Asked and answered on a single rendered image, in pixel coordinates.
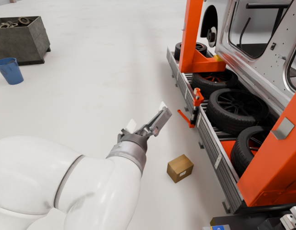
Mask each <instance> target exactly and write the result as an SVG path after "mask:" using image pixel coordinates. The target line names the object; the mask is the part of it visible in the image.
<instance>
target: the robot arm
mask: <svg viewBox="0 0 296 230"><path fill-rule="evenodd" d="M171 116H172V113H171V112H170V110H169V109H168V107H167V106H166V105H165V103H164V102H163V101H162V102H161V104H160V107H159V109H158V114H156V115H155V116H154V117H153V118H152V119H151V120H150V121H149V122H148V123H147V124H144V125H143V126H142V127H141V128H140V129H138V130H137V131H135V132H134V133H133V131H134V129H135V127H136V125H137V124H136V122H135V121H134V120H133V118H132V119H130V121H129V123H128V125H127V126H126V128H125V130H124V128H123V129H121V132H122V134H120V133H119V134H118V138H117V144H116V145H114V146H113V148H112V149H111V151H110V153H109V154H108V156H107V157H106V158H105V159H100V158H93V157H88V156H85V155H83V154H81V153H79V152H77V151H75V150H73V149H72V148H70V147H68V146H65V145H63V144H60V143H58V142H55V141H51V140H48V139H45V138H40V137H36V136H29V135H11V136H6V137H3V138H1V139H0V230H27V229H28V227H29V226H30V225H31V224H32V223H33V222H35V221H36V220H38V219H40V218H43V217H45V216H47V214H48V213H49V211H50V210H51V209H52V208H56V209H58V210H60V211H62V212H63V213H65V214H66V217H65V220H64V226H63V230H126V229H127V227H128V225H129V223H130V221H131V219H132V217H133V215H134V212H135V209H136V206H137V203H138V199H139V195H140V180H141V178H142V175H143V171H144V168H145V164H146V152H147V148H148V147H147V140H148V139H149V138H150V136H152V135H154V137H157V136H158V135H159V132H160V130H161V129H162V128H163V126H164V125H165V124H166V122H167V121H168V120H169V119H170V117H171ZM144 128H146V129H147V130H148V132H147V131H146V130H145V129H144Z"/></svg>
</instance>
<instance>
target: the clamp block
mask: <svg viewBox="0 0 296 230"><path fill-rule="evenodd" d="M280 220H281V222H282V224H283V225H284V227H285V229H286V230H296V218H295V217H294V215H293V214H286V215H284V216H282V218H280Z"/></svg>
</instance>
